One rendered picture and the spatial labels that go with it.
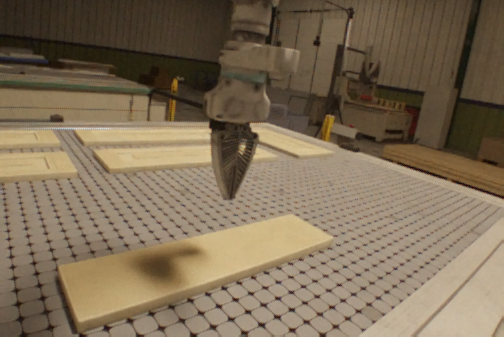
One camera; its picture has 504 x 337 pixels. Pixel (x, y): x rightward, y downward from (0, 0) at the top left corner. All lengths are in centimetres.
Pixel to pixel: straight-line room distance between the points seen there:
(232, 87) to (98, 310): 34
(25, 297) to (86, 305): 10
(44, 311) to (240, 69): 42
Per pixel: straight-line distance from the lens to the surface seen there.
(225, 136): 50
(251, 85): 48
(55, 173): 94
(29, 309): 52
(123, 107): 429
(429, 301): 66
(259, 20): 49
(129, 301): 48
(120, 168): 98
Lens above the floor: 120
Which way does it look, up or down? 13 degrees down
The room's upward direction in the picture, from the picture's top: 9 degrees clockwise
